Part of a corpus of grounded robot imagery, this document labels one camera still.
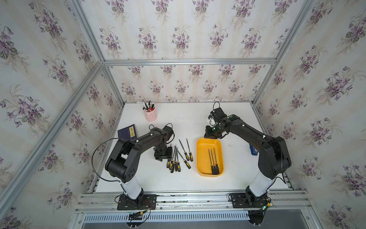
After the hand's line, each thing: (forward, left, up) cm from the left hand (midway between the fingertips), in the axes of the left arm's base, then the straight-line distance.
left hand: (169, 160), depth 87 cm
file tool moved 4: (-2, +1, 0) cm, 2 cm away
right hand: (+12, -23, +9) cm, 28 cm away
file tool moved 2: (-4, -28, 0) cm, 28 cm away
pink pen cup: (+32, +15, +8) cm, 36 cm away
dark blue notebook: (+20, +30, +1) cm, 36 cm away
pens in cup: (+37, +17, +8) cm, 42 cm away
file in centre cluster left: (-1, -4, 0) cm, 4 cm away
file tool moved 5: (-1, -2, 0) cm, 2 cm away
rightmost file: (+5, -10, 0) cm, 11 cm away
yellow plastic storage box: (-2, -21, 0) cm, 21 cm away
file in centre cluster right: (-2, -6, 0) cm, 6 cm away
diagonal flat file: (0, -10, -1) cm, 10 cm away
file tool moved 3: (-3, -26, 0) cm, 26 cm away
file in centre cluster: (-2, -3, 0) cm, 4 cm away
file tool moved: (-3, -29, 0) cm, 29 cm away
